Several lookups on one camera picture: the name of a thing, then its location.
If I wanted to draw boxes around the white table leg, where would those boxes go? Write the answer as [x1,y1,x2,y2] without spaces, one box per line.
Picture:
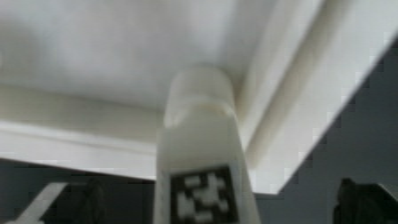
[153,66,262,224]

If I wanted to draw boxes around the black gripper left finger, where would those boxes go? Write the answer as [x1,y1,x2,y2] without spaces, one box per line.
[11,178,111,224]

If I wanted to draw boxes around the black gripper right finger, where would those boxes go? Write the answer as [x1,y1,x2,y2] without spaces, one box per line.
[333,178,398,224]

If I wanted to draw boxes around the white square tabletop part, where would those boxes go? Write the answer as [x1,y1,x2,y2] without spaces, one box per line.
[0,0,398,194]

